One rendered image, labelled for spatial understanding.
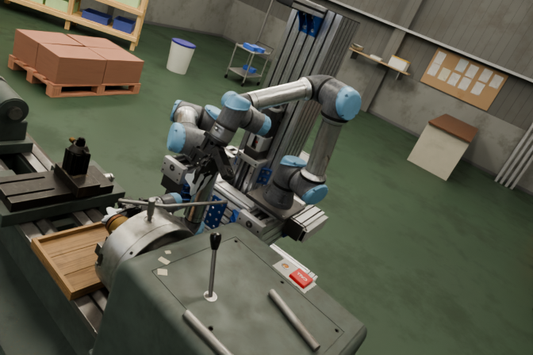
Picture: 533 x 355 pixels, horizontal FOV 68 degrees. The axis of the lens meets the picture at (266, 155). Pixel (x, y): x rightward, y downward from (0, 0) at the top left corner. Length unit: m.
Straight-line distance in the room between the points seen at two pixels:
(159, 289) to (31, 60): 4.73
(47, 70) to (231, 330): 4.59
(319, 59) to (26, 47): 4.34
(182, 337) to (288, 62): 1.33
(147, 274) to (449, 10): 10.75
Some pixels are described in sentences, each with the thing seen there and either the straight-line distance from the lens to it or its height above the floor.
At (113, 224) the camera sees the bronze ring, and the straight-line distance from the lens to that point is 1.50.
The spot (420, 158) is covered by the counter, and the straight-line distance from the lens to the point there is 8.53.
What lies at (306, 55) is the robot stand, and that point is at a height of 1.81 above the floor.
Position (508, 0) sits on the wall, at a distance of 11.30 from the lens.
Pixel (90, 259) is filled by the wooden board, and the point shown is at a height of 0.88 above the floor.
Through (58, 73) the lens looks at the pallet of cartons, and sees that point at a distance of 5.19.
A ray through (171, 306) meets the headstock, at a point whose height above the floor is 1.25.
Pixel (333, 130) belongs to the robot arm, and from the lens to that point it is 1.56.
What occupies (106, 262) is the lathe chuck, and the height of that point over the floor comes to 1.11.
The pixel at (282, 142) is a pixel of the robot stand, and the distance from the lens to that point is 1.96.
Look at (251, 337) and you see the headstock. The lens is 1.07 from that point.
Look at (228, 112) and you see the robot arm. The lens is 1.24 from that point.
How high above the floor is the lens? 2.01
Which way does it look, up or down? 22 degrees down
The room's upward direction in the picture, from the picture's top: 23 degrees clockwise
